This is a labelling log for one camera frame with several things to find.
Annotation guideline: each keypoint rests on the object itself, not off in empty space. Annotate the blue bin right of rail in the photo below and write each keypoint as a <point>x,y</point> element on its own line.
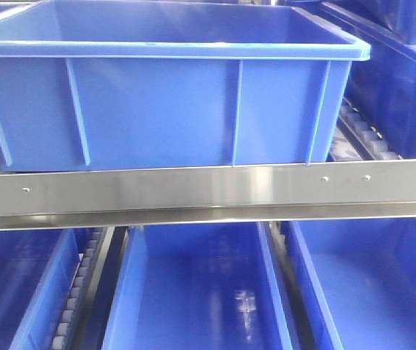
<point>383,88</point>

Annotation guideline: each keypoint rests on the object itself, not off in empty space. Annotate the blue bin lower left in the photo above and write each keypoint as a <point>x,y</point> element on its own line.
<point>36,271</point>

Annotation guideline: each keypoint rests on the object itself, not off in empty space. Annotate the lower steel rack rail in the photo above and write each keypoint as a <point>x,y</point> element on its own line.
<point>344,190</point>

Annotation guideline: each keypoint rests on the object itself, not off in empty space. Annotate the blue bin lower centre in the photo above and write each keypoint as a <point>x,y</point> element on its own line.
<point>200,286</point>

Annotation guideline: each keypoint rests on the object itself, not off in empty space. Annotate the large blue bin on rail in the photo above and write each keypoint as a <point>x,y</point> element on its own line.
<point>96,85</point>

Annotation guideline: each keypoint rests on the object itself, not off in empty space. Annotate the blue bin lower right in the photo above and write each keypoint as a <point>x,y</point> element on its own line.
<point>357,278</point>

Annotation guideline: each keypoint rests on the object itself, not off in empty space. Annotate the right roller track by bin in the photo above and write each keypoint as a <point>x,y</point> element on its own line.
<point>355,140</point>

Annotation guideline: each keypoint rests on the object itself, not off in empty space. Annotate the lower left roller track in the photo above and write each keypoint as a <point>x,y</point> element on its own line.
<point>74,318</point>

